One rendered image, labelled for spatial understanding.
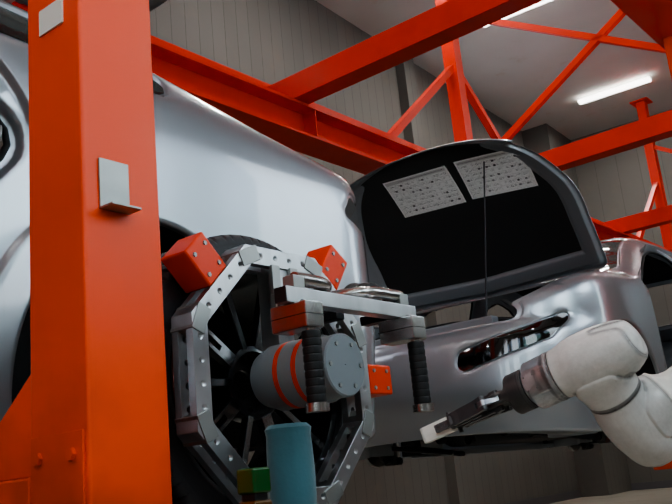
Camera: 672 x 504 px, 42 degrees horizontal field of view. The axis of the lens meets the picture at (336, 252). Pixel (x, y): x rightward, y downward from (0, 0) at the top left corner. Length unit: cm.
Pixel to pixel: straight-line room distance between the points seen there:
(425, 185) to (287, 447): 381
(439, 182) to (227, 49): 476
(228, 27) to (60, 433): 852
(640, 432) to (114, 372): 89
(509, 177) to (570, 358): 366
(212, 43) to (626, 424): 820
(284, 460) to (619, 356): 62
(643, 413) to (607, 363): 12
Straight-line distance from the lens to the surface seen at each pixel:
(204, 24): 948
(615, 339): 154
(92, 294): 144
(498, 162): 511
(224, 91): 586
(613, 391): 157
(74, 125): 154
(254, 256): 183
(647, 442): 164
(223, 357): 187
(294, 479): 165
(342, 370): 175
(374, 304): 180
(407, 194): 542
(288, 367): 177
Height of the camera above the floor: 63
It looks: 15 degrees up
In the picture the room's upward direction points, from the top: 6 degrees counter-clockwise
